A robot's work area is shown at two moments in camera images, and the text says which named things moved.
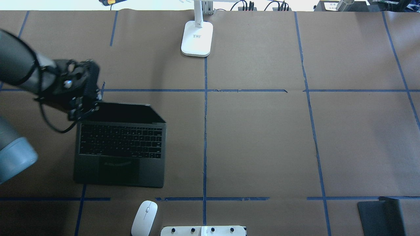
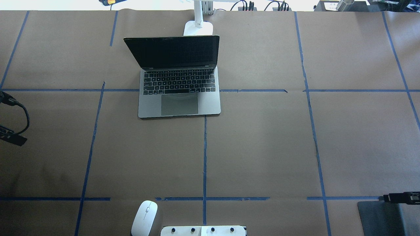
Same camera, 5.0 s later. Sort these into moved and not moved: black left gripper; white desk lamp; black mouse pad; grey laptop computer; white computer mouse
Moved: black left gripper; grey laptop computer
Not moved: white desk lamp; black mouse pad; white computer mouse
